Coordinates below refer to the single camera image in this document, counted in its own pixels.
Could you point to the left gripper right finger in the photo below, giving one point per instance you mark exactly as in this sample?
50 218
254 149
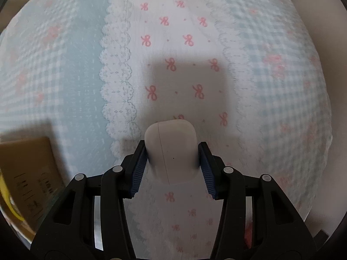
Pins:
258 221

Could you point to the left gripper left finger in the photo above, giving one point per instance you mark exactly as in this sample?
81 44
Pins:
88 220

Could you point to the white earbud case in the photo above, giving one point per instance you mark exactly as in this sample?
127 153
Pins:
172 149

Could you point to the cardboard box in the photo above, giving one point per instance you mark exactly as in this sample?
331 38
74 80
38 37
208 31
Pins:
32 177

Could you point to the yellow tape roll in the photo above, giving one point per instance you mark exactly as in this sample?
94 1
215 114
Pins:
7 198

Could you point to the blue white floral bedspread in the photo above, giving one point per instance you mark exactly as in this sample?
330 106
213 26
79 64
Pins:
93 75

